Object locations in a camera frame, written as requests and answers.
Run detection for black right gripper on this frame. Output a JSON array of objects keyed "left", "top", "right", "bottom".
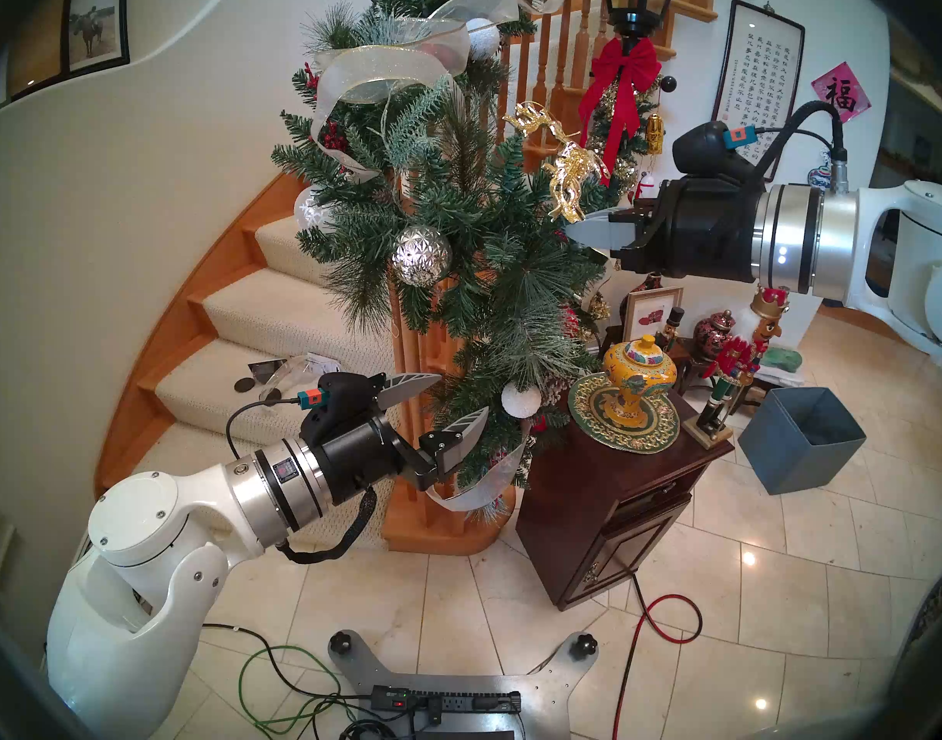
[{"left": 565, "top": 174, "right": 766, "bottom": 283}]

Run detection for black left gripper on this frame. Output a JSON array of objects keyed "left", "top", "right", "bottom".
[{"left": 310, "top": 371, "right": 492, "bottom": 506}]

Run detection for gold glitter reindeer ornament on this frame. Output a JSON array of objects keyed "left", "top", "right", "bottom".
[{"left": 503, "top": 101, "right": 613, "bottom": 224}]

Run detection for white glitter ball ornament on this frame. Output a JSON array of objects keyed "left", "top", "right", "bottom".
[
  {"left": 501, "top": 382, "right": 543, "bottom": 419},
  {"left": 463, "top": 18, "right": 502, "bottom": 61}
]

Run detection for green pine Christmas garland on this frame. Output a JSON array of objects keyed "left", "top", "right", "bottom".
[{"left": 270, "top": 0, "right": 622, "bottom": 516}]

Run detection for silver faceted ball ornament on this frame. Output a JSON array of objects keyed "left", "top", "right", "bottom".
[{"left": 391, "top": 224, "right": 452, "bottom": 288}]

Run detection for clear glass ball ornament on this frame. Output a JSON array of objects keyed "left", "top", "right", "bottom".
[{"left": 293, "top": 187, "right": 337, "bottom": 233}]

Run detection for sheer white gold-edged ribbon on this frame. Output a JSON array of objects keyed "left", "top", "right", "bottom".
[
  {"left": 313, "top": 0, "right": 568, "bottom": 180},
  {"left": 425, "top": 415, "right": 533, "bottom": 513}
]

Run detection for clear plastic packaging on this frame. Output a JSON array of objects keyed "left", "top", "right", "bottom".
[{"left": 274, "top": 351, "right": 340, "bottom": 396}]

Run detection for dark cloisonne lidded jar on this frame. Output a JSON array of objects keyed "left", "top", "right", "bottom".
[{"left": 693, "top": 308, "right": 738, "bottom": 354}]

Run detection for yellow porcelain lidded jar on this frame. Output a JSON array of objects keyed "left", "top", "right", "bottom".
[{"left": 602, "top": 334, "right": 678, "bottom": 429}]

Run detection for red velvet bow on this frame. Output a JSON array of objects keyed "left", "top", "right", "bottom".
[{"left": 577, "top": 35, "right": 663, "bottom": 188}]

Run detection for green gold round mat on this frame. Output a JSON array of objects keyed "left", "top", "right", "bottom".
[{"left": 567, "top": 370, "right": 681, "bottom": 456}]

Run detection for wooden stair balustrade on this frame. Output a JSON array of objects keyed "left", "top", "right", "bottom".
[{"left": 386, "top": 0, "right": 757, "bottom": 516}]

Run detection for carpeted wooden staircase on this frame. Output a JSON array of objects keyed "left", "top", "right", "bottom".
[{"left": 93, "top": 168, "right": 518, "bottom": 558}]

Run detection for large red crowned nutcracker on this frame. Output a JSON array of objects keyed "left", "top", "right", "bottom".
[{"left": 706, "top": 282, "right": 792, "bottom": 408}]

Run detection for dark wooden cabinet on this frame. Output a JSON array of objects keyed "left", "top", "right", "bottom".
[{"left": 515, "top": 345, "right": 738, "bottom": 612}]

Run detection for framed Chinese calligraphy scroll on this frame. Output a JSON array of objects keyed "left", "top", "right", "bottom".
[{"left": 706, "top": 0, "right": 807, "bottom": 184}]

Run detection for dark wooden stool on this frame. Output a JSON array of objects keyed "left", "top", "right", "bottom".
[{"left": 729, "top": 380, "right": 768, "bottom": 417}]

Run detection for black lantern lamp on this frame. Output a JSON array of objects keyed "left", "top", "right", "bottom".
[{"left": 600, "top": 0, "right": 684, "bottom": 42}]

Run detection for red diamond fu paper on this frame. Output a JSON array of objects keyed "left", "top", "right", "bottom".
[{"left": 810, "top": 61, "right": 873, "bottom": 124}]

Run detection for black power strip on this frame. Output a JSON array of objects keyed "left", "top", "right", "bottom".
[{"left": 371, "top": 686, "right": 522, "bottom": 720}]

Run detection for blue-grey waste bin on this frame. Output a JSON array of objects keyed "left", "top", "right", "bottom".
[{"left": 737, "top": 386, "right": 867, "bottom": 496}]

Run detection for framed horse rider photo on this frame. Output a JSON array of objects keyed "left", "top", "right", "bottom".
[{"left": 61, "top": 0, "right": 131, "bottom": 76}]

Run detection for dark patterned rug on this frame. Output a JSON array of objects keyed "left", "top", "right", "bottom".
[{"left": 891, "top": 569, "right": 942, "bottom": 693}]

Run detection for brown framed picture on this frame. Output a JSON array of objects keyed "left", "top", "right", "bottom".
[{"left": 4, "top": 0, "right": 74, "bottom": 103}]

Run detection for lamp post garland with tinsel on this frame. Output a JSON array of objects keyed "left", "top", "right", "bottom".
[{"left": 581, "top": 76, "right": 661, "bottom": 323}]

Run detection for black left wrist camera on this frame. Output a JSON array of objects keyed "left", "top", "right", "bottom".
[{"left": 297, "top": 371, "right": 384, "bottom": 439}]

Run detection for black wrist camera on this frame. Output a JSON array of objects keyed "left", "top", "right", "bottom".
[
  {"left": 671, "top": 120, "right": 758, "bottom": 182},
  {"left": 297, "top": 371, "right": 384, "bottom": 439}
]

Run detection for small silver picture frame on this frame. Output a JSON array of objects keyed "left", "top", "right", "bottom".
[{"left": 621, "top": 286, "right": 685, "bottom": 345}]

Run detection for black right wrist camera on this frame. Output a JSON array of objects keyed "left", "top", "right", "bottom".
[{"left": 671, "top": 120, "right": 758, "bottom": 182}]

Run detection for black braided cable sleeve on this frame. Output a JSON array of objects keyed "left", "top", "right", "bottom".
[{"left": 276, "top": 484, "right": 379, "bottom": 564}]

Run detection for thin black camera cable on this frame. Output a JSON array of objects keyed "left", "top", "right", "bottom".
[{"left": 224, "top": 397, "right": 302, "bottom": 460}]

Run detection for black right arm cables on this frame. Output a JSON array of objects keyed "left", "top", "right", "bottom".
[{"left": 755, "top": 101, "right": 851, "bottom": 196}]

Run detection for black floor cable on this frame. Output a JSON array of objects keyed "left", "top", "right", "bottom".
[{"left": 201, "top": 623, "right": 379, "bottom": 740}]

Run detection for grey metal robot base plate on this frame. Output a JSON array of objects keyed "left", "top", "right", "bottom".
[{"left": 328, "top": 629, "right": 599, "bottom": 740}]

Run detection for red and black cable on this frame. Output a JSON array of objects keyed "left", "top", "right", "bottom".
[{"left": 611, "top": 573, "right": 704, "bottom": 740}]

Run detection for green cable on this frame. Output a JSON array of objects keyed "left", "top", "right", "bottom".
[{"left": 238, "top": 644, "right": 379, "bottom": 735}]

